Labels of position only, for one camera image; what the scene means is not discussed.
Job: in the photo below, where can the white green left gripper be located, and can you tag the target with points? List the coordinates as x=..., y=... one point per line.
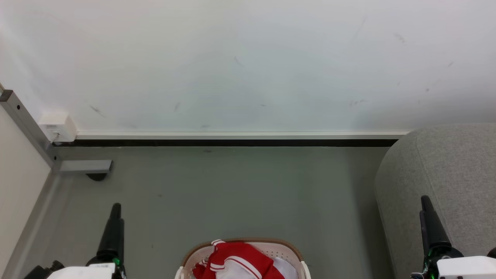
x=97, y=271

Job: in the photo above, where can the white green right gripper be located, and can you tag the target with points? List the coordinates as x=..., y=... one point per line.
x=465, y=268

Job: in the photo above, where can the red garment with white stripes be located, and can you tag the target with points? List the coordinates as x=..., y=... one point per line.
x=244, y=254

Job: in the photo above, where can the beige plastic laundry basket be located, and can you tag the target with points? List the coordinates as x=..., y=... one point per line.
x=195, y=254

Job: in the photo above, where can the black caster wheel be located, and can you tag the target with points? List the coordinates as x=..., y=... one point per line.
x=97, y=177

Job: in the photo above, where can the grey fabric sofa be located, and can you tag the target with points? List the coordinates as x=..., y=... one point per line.
x=457, y=166

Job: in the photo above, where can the white partition panel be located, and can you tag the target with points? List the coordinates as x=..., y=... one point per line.
x=17, y=182

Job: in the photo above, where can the white and black baseboard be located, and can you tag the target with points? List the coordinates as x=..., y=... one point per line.
x=232, y=139

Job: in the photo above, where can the white wall socket box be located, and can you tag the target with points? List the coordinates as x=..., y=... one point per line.
x=58, y=127

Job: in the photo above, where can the grey metal stand frame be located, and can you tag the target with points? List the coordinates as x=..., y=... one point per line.
x=27, y=124

